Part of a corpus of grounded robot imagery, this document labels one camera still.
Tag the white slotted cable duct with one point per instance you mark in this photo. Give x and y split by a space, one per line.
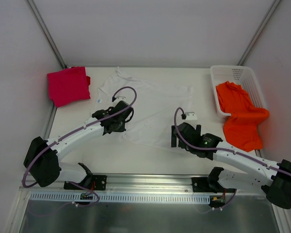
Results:
120 197

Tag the metal frame post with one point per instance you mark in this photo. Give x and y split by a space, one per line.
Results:
42 25
257 34

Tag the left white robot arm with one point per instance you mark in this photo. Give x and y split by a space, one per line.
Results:
43 160

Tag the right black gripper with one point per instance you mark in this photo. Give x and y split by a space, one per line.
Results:
178 135

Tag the orange t-shirt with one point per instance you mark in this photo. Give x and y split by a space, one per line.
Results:
241 128

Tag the right metal frame post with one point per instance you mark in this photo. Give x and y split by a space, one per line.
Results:
257 34

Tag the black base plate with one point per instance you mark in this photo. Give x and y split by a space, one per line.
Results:
97 182
200 185

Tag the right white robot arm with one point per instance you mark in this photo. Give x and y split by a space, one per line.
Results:
257 175

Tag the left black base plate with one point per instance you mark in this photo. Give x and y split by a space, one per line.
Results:
97 182

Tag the folded magenta t-shirt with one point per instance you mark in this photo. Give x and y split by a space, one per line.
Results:
68 85

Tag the white plastic basket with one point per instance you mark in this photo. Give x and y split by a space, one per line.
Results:
240 75

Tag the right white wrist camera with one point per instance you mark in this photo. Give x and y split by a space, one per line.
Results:
190 116

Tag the left metal frame post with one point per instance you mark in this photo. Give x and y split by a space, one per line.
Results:
42 25

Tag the white t-shirt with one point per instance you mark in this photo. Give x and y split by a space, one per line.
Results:
154 107

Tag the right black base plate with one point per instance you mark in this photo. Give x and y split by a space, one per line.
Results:
200 185

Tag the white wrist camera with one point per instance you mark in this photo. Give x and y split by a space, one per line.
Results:
190 116
120 98

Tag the aluminium mounting rail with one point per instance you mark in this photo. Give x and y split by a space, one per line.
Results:
139 183

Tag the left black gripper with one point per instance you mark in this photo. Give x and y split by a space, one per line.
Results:
125 116

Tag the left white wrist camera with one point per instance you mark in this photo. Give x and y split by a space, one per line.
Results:
120 98

